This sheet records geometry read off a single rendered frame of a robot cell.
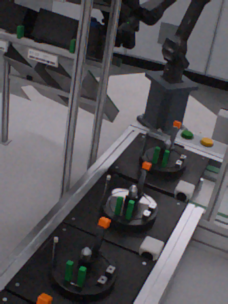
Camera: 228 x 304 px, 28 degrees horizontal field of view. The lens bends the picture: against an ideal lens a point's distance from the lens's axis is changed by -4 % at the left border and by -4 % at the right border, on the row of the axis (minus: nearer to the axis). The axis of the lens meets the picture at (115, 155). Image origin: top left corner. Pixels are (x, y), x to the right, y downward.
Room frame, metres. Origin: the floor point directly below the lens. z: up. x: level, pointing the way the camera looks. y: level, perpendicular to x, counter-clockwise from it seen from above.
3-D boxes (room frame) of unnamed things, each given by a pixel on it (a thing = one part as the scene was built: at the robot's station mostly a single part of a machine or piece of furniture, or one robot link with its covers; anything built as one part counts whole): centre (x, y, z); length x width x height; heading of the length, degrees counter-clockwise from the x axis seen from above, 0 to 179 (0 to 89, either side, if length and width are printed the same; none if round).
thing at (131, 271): (0.65, 0.02, 1.01); 0.24 x 0.24 x 0.13; 71
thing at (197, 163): (1.12, -0.14, 0.96); 0.24 x 0.24 x 0.02; 71
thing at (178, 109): (1.54, -0.15, 0.96); 0.15 x 0.15 x 0.20; 36
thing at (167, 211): (0.88, -0.05, 1.01); 0.24 x 0.24 x 0.13; 71
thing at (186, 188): (1.00, -0.20, 0.97); 0.05 x 0.05 x 0.04; 71
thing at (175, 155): (1.12, -0.14, 0.98); 0.14 x 0.14 x 0.02
